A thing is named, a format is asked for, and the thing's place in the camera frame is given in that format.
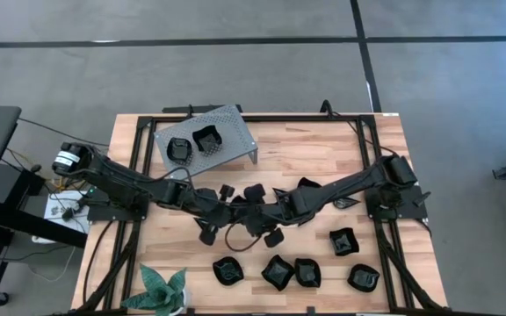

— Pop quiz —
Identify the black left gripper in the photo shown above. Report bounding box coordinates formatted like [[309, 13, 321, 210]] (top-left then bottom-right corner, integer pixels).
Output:
[[194, 183, 249, 247]]

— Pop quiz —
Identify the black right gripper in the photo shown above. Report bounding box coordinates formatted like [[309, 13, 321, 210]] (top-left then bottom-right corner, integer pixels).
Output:
[[236, 183, 290, 249]]

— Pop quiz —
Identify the black square mini plate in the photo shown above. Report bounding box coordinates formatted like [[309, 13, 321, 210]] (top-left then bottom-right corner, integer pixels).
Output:
[[329, 226, 360, 257], [297, 176, 323, 190], [191, 125, 224, 154]]

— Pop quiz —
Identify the grey perforated metal riser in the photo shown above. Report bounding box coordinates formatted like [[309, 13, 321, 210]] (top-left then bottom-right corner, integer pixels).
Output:
[[153, 104, 259, 182]]

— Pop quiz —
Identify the white plant pot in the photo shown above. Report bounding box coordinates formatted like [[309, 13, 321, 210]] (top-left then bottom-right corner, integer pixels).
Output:
[[177, 287, 192, 315]]

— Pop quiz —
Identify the green leafy plant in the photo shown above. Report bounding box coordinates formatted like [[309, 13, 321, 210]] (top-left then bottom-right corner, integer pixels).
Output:
[[119, 262, 189, 316]]

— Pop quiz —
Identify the black bar behind table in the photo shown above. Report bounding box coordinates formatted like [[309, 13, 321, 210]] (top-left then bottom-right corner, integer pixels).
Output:
[[162, 104, 244, 115]]

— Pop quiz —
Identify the black clamp lever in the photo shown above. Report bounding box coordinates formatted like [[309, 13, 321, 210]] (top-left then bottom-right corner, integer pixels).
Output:
[[412, 190, 432, 208]]

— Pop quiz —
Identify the long black floor tape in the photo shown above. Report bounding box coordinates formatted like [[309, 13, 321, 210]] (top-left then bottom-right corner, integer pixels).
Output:
[[0, 34, 506, 49]]

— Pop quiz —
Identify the white power strip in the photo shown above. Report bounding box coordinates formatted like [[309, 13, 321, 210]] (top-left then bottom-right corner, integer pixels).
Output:
[[31, 190, 90, 245]]

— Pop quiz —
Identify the black aluminium table frame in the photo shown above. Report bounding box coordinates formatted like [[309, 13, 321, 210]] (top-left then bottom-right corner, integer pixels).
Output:
[[71, 112, 450, 316]]

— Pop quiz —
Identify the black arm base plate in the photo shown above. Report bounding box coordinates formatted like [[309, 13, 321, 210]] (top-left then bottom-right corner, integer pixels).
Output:
[[86, 187, 149, 222], [364, 183, 430, 221]]

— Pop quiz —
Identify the black looped cable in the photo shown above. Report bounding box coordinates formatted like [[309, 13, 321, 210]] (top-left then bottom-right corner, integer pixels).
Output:
[[318, 98, 336, 116]]

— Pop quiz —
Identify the thin black floor cable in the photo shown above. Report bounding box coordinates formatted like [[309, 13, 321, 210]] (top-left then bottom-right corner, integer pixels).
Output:
[[18, 117, 110, 148]]

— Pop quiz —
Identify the black desk frame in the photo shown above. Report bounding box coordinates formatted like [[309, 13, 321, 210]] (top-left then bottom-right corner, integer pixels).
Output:
[[0, 164, 89, 304]]

